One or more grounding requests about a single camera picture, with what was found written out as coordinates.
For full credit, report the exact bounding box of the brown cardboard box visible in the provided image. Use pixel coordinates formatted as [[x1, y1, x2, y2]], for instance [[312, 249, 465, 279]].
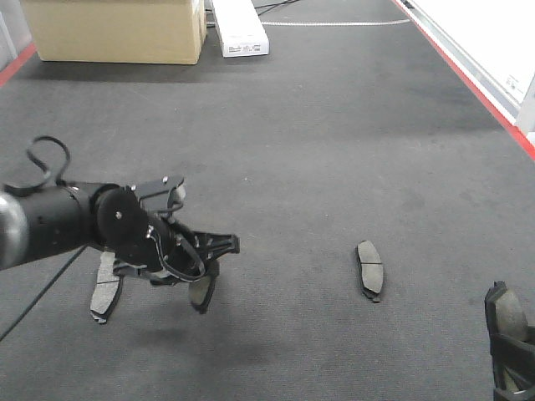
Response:
[[21, 1, 206, 65]]

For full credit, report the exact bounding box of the red right conveyor rail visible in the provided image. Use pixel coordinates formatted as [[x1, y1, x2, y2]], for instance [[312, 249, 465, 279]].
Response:
[[395, 1, 534, 160]]

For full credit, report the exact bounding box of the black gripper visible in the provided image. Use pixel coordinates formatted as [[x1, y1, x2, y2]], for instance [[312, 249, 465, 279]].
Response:
[[94, 186, 240, 285]]

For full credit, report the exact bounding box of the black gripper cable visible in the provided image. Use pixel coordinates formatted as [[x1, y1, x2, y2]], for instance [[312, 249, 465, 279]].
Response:
[[3, 135, 72, 197]]

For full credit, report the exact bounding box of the long white carton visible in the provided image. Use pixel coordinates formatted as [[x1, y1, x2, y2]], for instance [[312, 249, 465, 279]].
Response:
[[211, 0, 270, 58]]

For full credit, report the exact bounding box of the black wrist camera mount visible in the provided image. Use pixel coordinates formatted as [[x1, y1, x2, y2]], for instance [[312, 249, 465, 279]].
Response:
[[130, 175, 186, 213]]

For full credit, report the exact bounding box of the grey brake pad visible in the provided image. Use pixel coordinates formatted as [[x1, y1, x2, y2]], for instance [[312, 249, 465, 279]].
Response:
[[355, 241, 385, 303], [484, 281, 531, 393], [89, 251, 124, 324], [188, 261, 220, 315]]

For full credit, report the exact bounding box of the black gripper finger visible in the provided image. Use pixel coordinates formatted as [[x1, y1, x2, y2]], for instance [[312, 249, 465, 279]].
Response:
[[490, 327, 534, 400]]

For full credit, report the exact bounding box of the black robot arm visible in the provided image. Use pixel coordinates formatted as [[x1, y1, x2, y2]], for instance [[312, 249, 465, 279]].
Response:
[[1, 175, 240, 285]]

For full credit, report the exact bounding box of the dark grey conveyor belt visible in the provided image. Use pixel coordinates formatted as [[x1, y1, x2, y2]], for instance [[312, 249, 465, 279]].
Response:
[[1, 1, 534, 400]]

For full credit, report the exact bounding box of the red conveyor side rail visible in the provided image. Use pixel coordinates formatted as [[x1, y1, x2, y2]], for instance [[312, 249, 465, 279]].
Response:
[[0, 43, 37, 88]]

